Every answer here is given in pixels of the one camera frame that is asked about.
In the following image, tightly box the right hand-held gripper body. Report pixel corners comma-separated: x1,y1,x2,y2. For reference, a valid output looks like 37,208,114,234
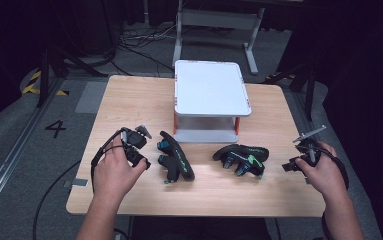
292,124,327,168

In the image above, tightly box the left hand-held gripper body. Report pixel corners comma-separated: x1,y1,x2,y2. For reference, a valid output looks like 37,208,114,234
120,124,153,155

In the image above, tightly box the black sandal with green trim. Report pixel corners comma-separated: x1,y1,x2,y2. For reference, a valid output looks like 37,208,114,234
211,143,270,181
156,130,196,185

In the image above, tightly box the white two-tier shoe rack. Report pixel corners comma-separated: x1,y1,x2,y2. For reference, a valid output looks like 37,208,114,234
172,59,253,145

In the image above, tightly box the person's right hand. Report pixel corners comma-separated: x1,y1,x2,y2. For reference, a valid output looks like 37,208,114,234
294,141,349,202

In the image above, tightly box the person's left hand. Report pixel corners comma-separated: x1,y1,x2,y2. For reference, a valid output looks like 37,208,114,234
92,143,149,202

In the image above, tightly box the black metal stand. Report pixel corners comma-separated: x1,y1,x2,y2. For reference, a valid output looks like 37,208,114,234
36,45,108,108
264,62,317,122

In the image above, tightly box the yellow black hazard tape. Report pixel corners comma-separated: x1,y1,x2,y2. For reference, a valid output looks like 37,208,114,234
21,69,71,98

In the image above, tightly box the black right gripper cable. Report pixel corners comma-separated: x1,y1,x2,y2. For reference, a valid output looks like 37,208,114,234
295,142,351,240

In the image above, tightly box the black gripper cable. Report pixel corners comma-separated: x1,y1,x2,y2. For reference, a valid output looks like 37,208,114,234
295,142,351,240
90,127,127,195

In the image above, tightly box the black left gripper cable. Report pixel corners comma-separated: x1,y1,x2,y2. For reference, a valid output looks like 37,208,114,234
90,127,127,195

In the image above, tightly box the bundle of floor cables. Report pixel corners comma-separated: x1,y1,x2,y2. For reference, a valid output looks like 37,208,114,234
107,23,177,78

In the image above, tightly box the black floor cable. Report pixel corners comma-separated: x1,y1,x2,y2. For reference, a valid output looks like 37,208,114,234
31,159,82,240

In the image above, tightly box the grey metal floor rail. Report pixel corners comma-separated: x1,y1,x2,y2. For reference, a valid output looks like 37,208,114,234
0,75,65,229

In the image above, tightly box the grey metal desk frame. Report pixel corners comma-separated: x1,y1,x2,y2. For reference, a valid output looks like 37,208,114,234
171,0,267,76

